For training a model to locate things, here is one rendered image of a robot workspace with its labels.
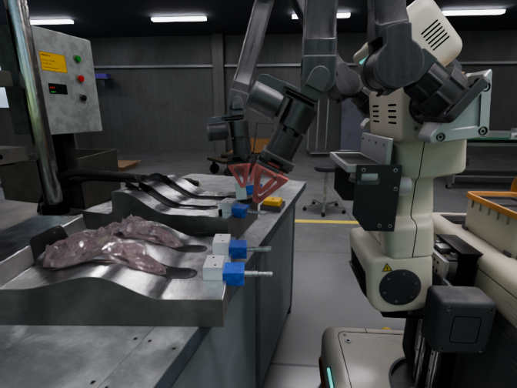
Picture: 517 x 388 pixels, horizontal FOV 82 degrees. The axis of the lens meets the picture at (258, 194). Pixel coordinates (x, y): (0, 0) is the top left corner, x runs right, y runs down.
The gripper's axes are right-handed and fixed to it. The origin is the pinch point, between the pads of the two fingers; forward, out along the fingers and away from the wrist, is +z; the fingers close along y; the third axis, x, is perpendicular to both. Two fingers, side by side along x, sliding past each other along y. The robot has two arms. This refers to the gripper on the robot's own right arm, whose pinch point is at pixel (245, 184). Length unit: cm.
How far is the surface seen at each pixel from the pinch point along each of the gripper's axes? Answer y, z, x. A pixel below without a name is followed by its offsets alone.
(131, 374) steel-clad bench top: 57, 22, 2
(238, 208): 12.7, 5.6, 2.2
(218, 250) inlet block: 29.8, 12.2, 3.6
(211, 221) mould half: 17.4, 8.0, -4.3
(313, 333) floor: -64, 88, 4
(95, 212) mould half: 17.7, 3.6, -43.7
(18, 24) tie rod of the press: 16, -58, -65
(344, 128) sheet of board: -771, -80, 3
